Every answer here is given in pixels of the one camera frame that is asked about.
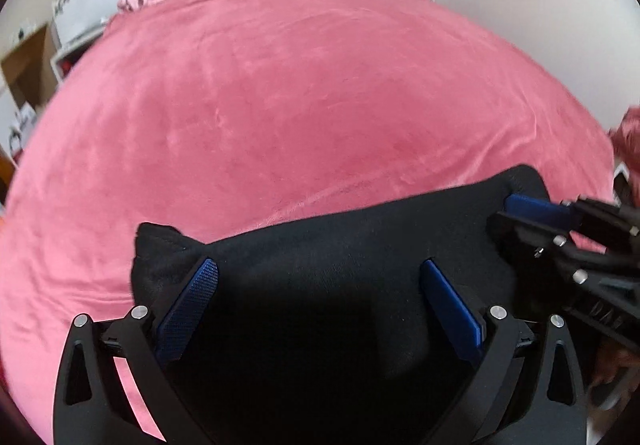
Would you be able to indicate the black pants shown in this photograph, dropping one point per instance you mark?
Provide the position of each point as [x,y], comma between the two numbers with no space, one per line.
[325,300]

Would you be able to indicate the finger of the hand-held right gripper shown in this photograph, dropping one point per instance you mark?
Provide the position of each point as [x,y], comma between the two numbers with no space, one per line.
[535,210]
[520,237]

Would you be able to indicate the brown cardboard box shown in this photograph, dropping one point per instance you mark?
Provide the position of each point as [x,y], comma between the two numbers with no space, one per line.
[30,70]

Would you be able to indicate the pink fuzzy garment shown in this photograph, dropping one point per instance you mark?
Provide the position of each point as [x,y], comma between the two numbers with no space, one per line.
[627,130]

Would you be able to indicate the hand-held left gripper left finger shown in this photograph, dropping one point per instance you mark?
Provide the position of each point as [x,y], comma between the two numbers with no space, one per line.
[192,305]

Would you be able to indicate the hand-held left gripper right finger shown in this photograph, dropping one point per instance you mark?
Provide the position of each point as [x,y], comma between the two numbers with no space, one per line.
[450,310]

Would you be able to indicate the pink bed blanket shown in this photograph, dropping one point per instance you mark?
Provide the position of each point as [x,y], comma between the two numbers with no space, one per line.
[275,100]

